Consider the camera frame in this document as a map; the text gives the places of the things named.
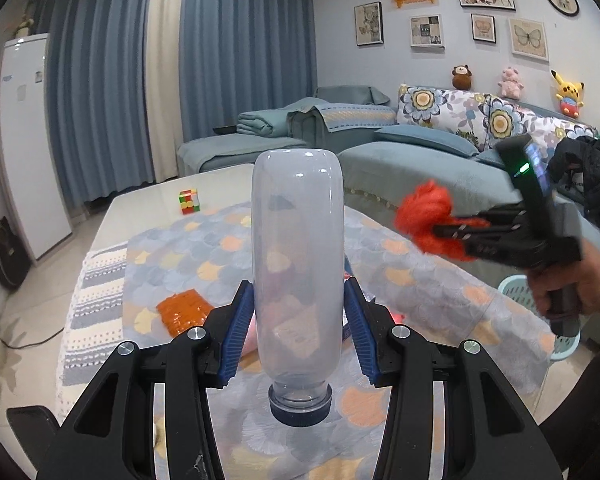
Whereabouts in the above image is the teal plastic basket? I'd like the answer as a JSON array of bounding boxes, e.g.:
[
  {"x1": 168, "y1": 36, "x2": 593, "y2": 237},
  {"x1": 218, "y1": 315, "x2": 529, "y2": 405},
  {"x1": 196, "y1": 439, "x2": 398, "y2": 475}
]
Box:
[{"x1": 497, "y1": 276, "x2": 581, "y2": 363}]

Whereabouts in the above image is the striped knitted table runner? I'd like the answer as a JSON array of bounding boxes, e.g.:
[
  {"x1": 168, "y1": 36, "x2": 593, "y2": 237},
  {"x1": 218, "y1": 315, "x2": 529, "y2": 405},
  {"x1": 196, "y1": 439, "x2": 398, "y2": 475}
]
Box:
[{"x1": 55, "y1": 247, "x2": 171, "y2": 411}]

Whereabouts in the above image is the small butterfly picture frame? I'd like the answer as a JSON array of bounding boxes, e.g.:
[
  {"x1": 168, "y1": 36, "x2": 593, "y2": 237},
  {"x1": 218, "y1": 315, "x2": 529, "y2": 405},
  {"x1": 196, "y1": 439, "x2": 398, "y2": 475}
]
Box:
[{"x1": 471, "y1": 13, "x2": 496, "y2": 42}]

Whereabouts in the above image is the pink pig plush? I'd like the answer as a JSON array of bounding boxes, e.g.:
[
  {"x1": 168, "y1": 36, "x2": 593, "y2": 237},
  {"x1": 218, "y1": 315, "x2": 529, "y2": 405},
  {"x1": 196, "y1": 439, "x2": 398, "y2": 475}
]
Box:
[{"x1": 497, "y1": 66, "x2": 524, "y2": 100}]

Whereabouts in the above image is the floral pillow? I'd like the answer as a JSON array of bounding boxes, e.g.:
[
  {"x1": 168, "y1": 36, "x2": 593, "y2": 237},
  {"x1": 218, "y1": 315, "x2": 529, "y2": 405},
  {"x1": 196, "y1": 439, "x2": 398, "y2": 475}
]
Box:
[
  {"x1": 396, "y1": 84, "x2": 491, "y2": 128},
  {"x1": 485, "y1": 95, "x2": 596, "y2": 148}
]

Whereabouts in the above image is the brown monkey plush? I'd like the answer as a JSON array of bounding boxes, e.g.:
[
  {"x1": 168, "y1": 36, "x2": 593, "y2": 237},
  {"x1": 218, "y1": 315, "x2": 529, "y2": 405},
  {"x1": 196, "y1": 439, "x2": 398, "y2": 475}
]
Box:
[{"x1": 451, "y1": 64, "x2": 475, "y2": 91}]

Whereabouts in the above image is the blue curtain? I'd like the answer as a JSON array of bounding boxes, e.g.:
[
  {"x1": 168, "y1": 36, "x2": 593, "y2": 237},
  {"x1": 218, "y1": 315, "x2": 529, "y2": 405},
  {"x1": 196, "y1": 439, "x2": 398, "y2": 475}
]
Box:
[
  {"x1": 30, "y1": 0, "x2": 156, "y2": 206},
  {"x1": 180, "y1": 0, "x2": 320, "y2": 176}
]

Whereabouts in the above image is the newspaper print canvas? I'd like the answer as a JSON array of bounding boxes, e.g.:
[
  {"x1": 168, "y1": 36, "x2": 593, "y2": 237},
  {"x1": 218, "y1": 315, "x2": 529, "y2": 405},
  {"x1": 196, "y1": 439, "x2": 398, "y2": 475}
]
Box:
[{"x1": 409, "y1": 14, "x2": 445, "y2": 51}]

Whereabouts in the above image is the black quilted jacket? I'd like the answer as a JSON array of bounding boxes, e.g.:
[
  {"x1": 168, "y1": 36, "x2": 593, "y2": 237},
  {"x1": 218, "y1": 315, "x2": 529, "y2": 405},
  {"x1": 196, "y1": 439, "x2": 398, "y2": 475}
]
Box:
[{"x1": 547, "y1": 135, "x2": 600, "y2": 213}]

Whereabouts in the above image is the yellow-striped sofa back cover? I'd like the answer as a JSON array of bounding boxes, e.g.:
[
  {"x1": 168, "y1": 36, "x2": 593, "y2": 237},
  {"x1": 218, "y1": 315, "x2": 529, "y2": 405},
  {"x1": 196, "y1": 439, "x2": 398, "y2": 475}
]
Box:
[{"x1": 286, "y1": 97, "x2": 398, "y2": 136}]

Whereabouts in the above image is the cream curtain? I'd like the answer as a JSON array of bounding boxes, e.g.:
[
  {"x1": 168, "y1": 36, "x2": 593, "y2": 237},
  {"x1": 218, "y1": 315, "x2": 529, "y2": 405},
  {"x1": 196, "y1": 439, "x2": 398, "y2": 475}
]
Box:
[{"x1": 145, "y1": 0, "x2": 186, "y2": 183}]

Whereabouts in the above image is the folded teal blanket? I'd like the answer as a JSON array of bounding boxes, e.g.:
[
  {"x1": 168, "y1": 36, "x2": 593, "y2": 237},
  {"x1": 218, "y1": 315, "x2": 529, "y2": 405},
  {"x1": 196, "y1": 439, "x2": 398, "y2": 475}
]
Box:
[{"x1": 237, "y1": 109, "x2": 293, "y2": 138}]

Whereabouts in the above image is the orange snack packet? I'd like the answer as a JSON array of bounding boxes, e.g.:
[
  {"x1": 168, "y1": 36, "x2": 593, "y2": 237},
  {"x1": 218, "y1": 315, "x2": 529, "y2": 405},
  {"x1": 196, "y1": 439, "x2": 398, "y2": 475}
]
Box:
[{"x1": 157, "y1": 290, "x2": 213, "y2": 335}]

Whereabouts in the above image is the scale-patterned tablecloth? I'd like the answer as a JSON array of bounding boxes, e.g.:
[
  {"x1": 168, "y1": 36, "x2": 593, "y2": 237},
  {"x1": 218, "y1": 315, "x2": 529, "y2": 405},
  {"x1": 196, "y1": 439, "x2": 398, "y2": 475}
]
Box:
[{"x1": 122, "y1": 200, "x2": 556, "y2": 480}]

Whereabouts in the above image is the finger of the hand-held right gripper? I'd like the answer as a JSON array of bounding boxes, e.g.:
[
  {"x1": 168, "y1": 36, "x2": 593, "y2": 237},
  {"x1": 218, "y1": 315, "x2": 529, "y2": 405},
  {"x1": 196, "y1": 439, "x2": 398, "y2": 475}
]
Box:
[
  {"x1": 461, "y1": 232, "x2": 531, "y2": 263},
  {"x1": 431, "y1": 210, "x2": 523, "y2": 242}
]

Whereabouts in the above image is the black guitar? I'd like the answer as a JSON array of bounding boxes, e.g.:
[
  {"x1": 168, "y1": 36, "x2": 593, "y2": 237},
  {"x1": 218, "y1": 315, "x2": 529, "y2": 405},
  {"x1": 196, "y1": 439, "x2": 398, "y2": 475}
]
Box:
[{"x1": 0, "y1": 195, "x2": 32, "y2": 292}]

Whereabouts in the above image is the blue cushion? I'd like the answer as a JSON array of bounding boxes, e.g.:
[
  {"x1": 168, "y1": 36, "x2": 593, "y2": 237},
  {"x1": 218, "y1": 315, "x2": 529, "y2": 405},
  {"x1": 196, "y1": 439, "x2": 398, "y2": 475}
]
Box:
[
  {"x1": 475, "y1": 147, "x2": 508, "y2": 168},
  {"x1": 373, "y1": 125, "x2": 481, "y2": 157}
]

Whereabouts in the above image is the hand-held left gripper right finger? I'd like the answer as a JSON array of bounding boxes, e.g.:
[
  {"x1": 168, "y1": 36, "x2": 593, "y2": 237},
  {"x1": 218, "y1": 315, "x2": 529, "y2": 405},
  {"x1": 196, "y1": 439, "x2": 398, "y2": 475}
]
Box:
[{"x1": 343, "y1": 276, "x2": 563, "y2": 480}]

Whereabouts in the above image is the white refrigerator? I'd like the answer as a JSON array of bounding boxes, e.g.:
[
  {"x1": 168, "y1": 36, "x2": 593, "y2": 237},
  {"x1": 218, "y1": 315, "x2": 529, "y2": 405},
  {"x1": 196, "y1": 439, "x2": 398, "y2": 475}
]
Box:
[{"x1": 0, "y1": 32, "x2": 75, "y2": 261}]

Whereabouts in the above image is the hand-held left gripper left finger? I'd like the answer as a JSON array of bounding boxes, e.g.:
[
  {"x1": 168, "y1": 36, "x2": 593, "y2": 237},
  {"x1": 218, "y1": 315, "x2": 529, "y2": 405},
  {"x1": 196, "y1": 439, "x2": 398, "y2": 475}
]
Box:
[{"x1": 37, "y1": 280, "x2": 256, "y2": 480}]

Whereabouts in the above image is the red fluffy cloth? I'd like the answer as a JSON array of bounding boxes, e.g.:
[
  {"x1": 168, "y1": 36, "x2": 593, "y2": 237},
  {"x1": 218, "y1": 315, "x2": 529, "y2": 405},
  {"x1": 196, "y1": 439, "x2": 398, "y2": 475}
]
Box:
[{"x1": 394, "y1": 180, "x2": 491, "y2": 262}]

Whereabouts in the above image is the blue corner sofa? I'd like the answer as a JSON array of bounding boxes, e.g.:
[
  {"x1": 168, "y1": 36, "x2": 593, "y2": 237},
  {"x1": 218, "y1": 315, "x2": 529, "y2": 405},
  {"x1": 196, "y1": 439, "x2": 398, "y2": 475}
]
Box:
[{"x1": 176, "y1": 85, "x2": 600, "y2": 281}]

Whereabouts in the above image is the teal sofa back cloth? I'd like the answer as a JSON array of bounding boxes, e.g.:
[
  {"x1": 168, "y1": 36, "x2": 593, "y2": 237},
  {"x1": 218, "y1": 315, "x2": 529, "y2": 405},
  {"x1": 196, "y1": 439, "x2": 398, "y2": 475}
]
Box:
[{"x1": 314, "y1": 85, "x2": 393, "y2": 107}]

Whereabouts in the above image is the botanical picture frame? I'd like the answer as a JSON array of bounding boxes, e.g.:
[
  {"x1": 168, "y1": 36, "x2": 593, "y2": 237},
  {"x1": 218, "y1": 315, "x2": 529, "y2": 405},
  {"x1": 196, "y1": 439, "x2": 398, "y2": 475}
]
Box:
[{"x1": 354, "y1": 1, "x2": 384, "y2": 47}]

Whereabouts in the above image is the clear plastic bottle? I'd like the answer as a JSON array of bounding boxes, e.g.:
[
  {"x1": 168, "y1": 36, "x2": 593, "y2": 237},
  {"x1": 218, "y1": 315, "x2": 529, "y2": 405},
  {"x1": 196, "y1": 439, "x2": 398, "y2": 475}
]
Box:
[{"x1": 251, "y1": 148, "x2": 345, "y2": 427}]

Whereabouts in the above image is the puzzle cube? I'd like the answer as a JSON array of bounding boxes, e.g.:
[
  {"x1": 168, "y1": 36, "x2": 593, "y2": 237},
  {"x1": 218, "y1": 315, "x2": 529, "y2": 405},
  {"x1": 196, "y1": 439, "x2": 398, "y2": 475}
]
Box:
[{"x1": 178, "y1": 189, "x2": 201, "y2": 216}]

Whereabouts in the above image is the person's dark clothing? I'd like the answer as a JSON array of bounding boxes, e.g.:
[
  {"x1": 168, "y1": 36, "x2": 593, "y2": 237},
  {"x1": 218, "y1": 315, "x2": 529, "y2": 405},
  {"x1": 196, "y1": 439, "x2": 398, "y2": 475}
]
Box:
[{"x1": 537, "y1": 355, "x2": 600, "y2": 480}]

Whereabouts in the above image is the large butterfly picture frame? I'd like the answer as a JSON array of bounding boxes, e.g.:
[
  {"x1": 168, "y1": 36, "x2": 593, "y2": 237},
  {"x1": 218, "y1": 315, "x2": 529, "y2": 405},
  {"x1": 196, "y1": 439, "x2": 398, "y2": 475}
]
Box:
[{"x1": 508, "y1": 17, "x2": 549, "y2": 63}]

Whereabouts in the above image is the yellow plush toy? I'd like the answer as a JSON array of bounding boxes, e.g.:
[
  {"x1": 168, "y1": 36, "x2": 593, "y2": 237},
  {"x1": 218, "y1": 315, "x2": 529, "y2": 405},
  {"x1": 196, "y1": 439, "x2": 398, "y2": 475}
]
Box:
[{"x1": 551, "y1": 70, "x2": 586, "y2": 120}]

